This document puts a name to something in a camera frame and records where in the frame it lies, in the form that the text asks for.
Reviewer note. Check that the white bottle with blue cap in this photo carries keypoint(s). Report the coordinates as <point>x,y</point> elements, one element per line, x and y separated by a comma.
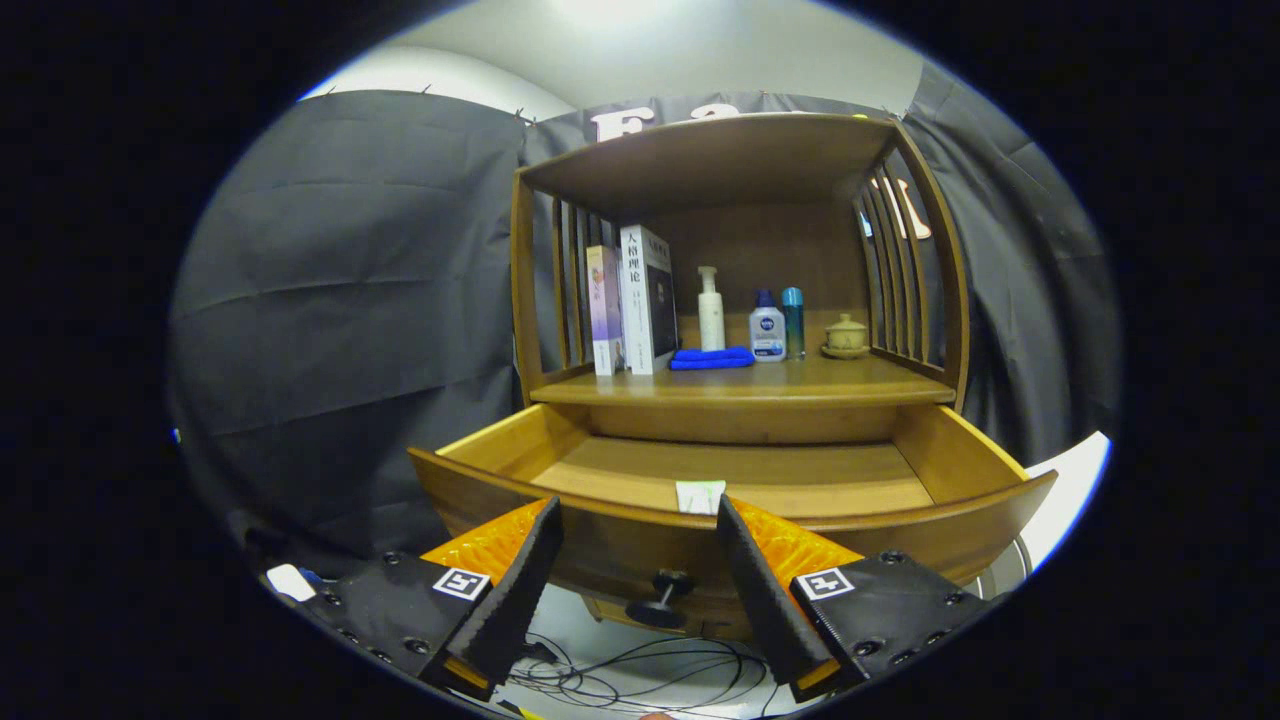
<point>767,335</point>

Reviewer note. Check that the white pump bottle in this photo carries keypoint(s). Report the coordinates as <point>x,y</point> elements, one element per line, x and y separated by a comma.
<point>711,320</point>

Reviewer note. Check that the small white object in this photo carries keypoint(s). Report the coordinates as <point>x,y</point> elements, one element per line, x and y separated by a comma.
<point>290,582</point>

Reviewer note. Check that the purple book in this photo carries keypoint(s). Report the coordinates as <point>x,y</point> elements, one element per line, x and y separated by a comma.
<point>603,310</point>

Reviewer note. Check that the wooden cabinet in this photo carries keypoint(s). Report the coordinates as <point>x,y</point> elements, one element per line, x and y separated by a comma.
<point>720,160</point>

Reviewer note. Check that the teal bottle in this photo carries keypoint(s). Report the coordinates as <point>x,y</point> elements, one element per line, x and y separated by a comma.
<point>793,325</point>

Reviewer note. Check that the ceramic lidded teacup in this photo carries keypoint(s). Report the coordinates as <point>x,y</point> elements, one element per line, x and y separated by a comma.
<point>846,335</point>

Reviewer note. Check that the wooden countertop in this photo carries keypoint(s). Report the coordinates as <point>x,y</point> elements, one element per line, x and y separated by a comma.
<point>800,380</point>

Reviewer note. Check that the white board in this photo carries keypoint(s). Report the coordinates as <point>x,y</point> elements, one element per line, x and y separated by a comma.
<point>1070,490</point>

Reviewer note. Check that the white tube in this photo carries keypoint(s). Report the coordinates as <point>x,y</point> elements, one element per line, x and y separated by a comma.
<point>700,497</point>

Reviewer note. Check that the wooden drawer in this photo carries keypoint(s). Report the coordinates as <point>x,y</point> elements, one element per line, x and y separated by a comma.
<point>740,470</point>

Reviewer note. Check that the black backdrop cloth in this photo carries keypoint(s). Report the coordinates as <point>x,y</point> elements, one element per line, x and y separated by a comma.
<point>350,300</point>

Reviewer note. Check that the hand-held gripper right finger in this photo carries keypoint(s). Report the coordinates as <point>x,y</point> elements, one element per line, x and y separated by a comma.
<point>765,600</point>

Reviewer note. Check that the black drawer knob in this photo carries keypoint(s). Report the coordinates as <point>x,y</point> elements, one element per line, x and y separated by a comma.
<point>655,610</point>

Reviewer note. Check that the white book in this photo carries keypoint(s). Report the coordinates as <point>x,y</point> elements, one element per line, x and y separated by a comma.
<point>640,300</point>

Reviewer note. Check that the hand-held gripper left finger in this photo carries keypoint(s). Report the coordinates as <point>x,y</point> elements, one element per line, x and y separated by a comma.
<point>518,590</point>

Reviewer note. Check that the blue folded cloth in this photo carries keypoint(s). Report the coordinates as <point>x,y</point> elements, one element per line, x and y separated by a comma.
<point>710,358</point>

